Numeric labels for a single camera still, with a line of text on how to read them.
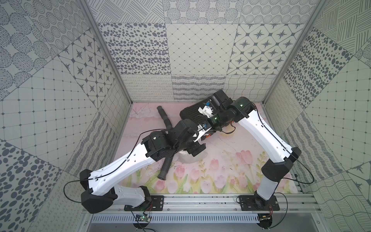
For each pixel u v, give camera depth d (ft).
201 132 1.74
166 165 2.76
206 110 2.12
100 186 1.24
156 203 2.44
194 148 1.83
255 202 2.17
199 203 2.48
